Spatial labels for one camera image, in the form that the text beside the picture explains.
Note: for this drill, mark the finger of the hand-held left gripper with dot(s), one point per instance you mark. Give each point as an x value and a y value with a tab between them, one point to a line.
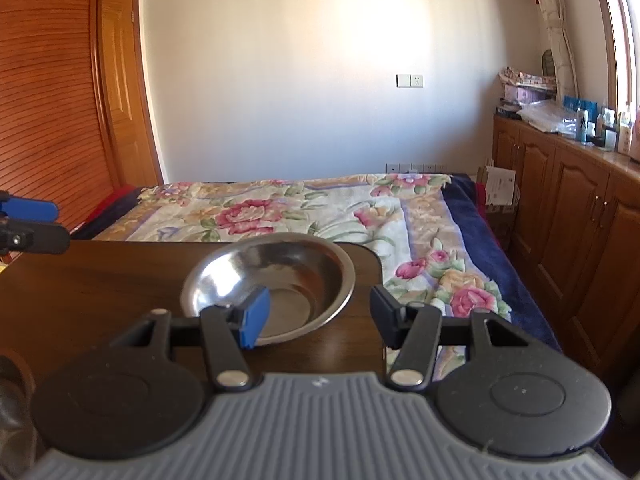
30	210
40	238

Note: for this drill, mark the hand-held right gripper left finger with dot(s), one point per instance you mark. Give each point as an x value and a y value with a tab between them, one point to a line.
254	317

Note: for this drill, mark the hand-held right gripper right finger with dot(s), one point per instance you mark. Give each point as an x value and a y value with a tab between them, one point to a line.
385	315

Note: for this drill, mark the wide steel bowl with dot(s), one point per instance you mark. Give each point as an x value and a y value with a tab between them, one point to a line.
300	270

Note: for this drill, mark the red cloth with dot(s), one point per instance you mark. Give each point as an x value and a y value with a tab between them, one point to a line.
112	200

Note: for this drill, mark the floral blanket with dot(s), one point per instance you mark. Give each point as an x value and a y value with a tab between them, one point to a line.
350	220

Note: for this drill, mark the slatted wooden wardrobe door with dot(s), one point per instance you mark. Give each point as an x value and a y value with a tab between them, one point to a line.
45	85

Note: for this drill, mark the wooden room door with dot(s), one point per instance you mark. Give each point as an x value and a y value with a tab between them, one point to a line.
125	90

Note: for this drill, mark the white paper bag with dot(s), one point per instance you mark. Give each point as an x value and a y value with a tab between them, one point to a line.
500	187

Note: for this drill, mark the wooden cabinet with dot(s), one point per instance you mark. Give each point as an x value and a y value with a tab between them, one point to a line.
575	220

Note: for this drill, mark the clear plastic bags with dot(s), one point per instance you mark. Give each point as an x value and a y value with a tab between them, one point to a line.
545	117

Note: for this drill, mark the pile of boxes and papers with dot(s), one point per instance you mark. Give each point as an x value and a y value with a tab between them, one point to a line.
525	90

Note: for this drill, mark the row of toiletry bottles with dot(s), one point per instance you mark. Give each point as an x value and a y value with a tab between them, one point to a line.
605	125

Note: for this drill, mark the patterned curtain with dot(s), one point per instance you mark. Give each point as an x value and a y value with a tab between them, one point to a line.
555	20

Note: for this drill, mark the window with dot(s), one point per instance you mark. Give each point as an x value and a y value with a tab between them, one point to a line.
622	35

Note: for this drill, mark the wall socket strip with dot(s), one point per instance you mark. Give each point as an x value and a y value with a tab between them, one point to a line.
415	167

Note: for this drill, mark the white wall switch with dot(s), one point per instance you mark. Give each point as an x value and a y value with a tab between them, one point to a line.
409	80

